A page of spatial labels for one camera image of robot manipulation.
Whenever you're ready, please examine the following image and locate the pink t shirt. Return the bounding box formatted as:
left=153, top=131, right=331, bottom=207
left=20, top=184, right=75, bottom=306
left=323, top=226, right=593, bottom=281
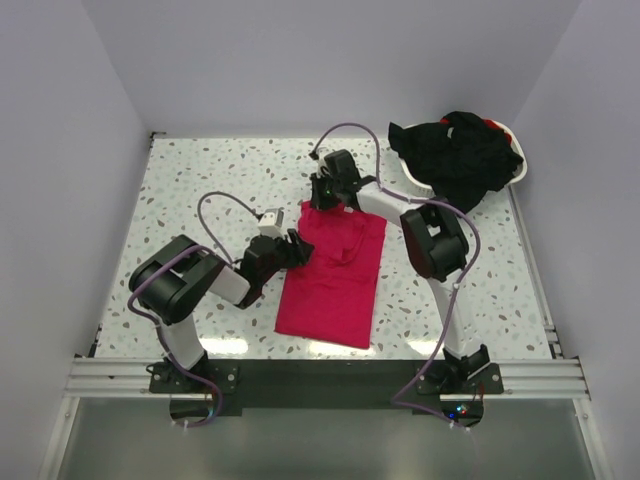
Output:
left=275, top=201, right=387, bottom=349

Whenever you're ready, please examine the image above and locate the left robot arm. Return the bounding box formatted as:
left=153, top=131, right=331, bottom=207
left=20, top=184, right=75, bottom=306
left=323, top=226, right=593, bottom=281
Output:
left=127, top=229, right=314, bottom=393

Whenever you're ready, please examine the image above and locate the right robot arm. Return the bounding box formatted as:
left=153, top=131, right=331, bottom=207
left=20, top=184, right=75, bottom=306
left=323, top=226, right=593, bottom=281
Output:
left=310, top=149, right=490, bottom=393

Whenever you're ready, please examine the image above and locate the white laundry basket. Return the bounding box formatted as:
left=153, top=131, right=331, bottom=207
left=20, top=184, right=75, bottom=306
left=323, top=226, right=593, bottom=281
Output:
left=399, top=120, right=528, bottom=197

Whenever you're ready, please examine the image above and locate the black t shirt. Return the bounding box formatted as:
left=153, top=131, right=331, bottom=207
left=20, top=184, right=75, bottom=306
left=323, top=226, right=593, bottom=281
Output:
left=387, top=111, right=522, bottom=213

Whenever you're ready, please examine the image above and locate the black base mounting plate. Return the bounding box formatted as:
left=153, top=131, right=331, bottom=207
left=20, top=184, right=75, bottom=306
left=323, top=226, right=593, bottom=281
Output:
left=146, top=358, right=504, bottom=426

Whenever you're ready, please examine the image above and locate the red garment in basket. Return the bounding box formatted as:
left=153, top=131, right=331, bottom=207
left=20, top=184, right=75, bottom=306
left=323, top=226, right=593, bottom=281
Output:
left=439, top=118, right=513, bottom=145

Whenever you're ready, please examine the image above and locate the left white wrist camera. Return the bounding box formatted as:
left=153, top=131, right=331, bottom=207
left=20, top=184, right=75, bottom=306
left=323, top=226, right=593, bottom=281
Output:
left=258, top=208, right=284, bottom=238

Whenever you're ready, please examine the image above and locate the aluminium frame rail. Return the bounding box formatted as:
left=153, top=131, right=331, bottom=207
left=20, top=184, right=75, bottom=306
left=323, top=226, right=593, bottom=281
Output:
left=65, top=358, right=590, bottom=400

